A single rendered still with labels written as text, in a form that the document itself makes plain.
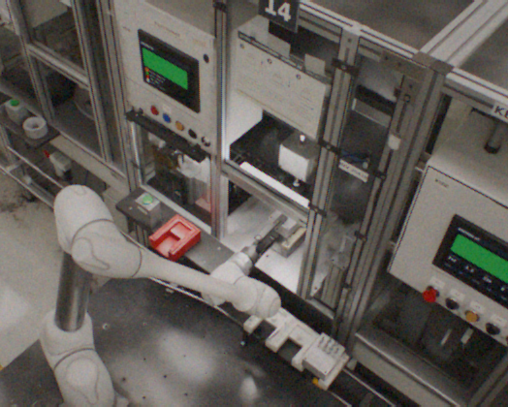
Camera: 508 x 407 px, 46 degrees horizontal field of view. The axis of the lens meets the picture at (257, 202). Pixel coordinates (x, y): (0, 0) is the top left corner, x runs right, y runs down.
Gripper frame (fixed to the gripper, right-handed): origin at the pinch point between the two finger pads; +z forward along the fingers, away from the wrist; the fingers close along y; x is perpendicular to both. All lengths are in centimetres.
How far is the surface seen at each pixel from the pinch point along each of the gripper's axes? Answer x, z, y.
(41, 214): 158, -20, -103
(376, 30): -23, -1, 98
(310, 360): -39, -33, -9
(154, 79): 44, -14, 55
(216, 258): 14.0, -20.8, -11.6
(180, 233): 30.6, -22.9, -7.4
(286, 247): -5.9, -2.9, -5.8
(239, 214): 21.4, 2.1, -12.6
